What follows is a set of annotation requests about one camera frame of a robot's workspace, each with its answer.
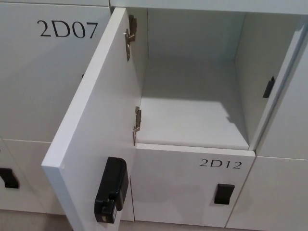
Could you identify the small metal door hinge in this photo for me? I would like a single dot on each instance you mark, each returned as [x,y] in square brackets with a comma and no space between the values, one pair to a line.
[137,125]

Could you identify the white open locker compartment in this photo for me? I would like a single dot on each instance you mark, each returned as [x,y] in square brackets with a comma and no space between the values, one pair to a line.
[192,84]

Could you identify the large metal door hinge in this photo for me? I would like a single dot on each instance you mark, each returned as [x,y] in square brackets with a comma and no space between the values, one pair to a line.
[130,36]

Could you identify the black strike plate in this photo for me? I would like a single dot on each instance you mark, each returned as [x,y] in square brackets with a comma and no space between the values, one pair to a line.
[268,87]

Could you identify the white locker door 2D07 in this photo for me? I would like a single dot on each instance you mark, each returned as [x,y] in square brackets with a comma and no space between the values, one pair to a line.
[45,79]

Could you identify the white locker door 2D12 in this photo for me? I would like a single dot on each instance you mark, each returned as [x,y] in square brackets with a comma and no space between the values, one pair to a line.
[187,183]

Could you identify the black lock box on door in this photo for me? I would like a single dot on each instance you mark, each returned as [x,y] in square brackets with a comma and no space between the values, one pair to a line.
[111,190]

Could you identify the white locker door plain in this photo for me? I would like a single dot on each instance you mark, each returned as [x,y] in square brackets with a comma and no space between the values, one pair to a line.
[26,178]
[285,101]
[274,192]

